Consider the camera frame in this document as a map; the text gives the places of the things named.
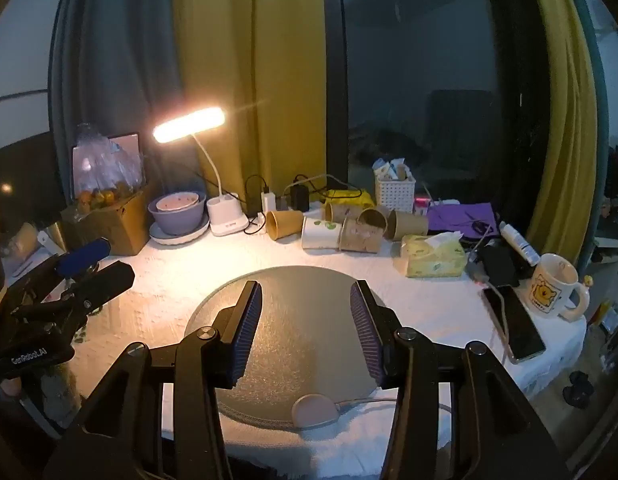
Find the white desk lamp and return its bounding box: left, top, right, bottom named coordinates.
left=152, top=105, right=250, bottom=237

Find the white green-dotted paper cup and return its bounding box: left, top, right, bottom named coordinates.
left=301, top=215, right=345, bottom=251

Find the yellow plastic bag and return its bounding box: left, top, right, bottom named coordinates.
left=324, top=188, right=375, bottom=209

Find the white plastic basket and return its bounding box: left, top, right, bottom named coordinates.
left=374, top=167, right=418, bottom=213

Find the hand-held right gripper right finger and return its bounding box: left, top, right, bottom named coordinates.
left=350, top=280, right=572, bottom=480

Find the purple bowl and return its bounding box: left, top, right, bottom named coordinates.
left=148, top=191, right=209, bottom=236

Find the white cartoon bear mug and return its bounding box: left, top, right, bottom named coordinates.
left=526, top=253, right=591, bottom=322

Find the brown printed paper cup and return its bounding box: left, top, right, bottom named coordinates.
left=338, top=218, right=385, bottom=254

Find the black smartphone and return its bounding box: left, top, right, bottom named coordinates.
left=481, top=284, right=548, bottom=365

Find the white spray bottle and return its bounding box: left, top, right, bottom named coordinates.
left=498, top=220, right=541, bottom=266

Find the pink bowl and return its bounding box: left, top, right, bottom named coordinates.
left=155, top=192, right=200, bottom=213

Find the green tissue pack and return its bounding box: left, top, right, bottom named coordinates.
left=399, top=231, right=468, bottom=279

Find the cardboard box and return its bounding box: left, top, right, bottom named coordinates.
left=61, top=187, right=153, bottom=256

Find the plastic bag of oranges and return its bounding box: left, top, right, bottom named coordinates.
left=71, top=122, right=146, bottom=211

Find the grey curtain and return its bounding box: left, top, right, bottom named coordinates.
left=48, top=0, right=202, bottom=202

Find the round grey mat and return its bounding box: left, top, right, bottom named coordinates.
left=183, top=264, right=405, bottom=431

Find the purple cloth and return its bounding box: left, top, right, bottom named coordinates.
left=426, top=202, right=500, bottom=241

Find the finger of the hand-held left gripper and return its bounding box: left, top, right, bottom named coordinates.
left=9, top=237, right=113, bottom=302
left=14, top=261, right=136, bottom=327

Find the pale purple plate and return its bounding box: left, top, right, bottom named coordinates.
left=149, top=214, right=211, bottom=246

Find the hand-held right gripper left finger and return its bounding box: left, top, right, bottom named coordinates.
left=42, top=280, right=264, bottom=480

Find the black wallet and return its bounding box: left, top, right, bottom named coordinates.
left=476, top=239, right=520, bottom=289

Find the white tablecloth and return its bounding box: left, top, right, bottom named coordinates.
left=74, top=200, right=588, bottom=467

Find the pink round charger puck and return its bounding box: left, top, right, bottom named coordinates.
left=291, top=392, right=340, bottom=430

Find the yellow curtain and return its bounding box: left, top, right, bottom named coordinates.
left=523, top=0, right=604, bottom=267
left=173, top=0, right=331, bottom=207

